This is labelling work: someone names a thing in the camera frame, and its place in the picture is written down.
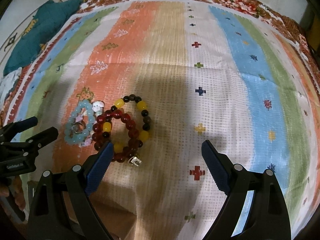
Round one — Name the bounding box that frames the silver charm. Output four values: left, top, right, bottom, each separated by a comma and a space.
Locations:
127, 156, 143, 167

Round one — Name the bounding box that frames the white patterned cloth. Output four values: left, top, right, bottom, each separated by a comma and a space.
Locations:
0, 0, 68, 58

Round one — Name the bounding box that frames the white crumpled cloth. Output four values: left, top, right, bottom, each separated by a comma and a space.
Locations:
0, 69, 22, 100

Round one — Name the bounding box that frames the yellow and dark bead bracelet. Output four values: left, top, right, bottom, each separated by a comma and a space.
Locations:
104, 94, 152, 153

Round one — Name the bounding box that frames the person's left hand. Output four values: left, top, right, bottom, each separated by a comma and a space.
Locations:
0, 183, 12, 198

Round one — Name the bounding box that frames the dark red bead bracelet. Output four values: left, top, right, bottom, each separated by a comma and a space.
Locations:
92, 110, 144, 162

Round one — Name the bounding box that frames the light blue bead bracelet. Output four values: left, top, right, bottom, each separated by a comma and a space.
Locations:
64, 100, 97, 144

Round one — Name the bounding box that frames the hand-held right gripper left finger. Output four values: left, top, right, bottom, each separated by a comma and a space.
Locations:
27, 141, 114, 240

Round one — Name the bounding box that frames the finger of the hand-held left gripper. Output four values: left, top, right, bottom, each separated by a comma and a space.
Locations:
14, 127, 59, 153
0, 117, 38, 143

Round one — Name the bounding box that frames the teal pillow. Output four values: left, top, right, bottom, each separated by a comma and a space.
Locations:
4, 0, 83, 77

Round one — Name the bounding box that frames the striped printed mat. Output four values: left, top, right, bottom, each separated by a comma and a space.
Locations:
0, 0, 318, 240

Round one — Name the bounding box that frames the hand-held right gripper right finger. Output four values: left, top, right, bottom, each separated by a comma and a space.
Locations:
201, 140, 295, 240

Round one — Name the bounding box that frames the silver ring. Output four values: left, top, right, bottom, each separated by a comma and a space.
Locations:
71, 122, 85, 133

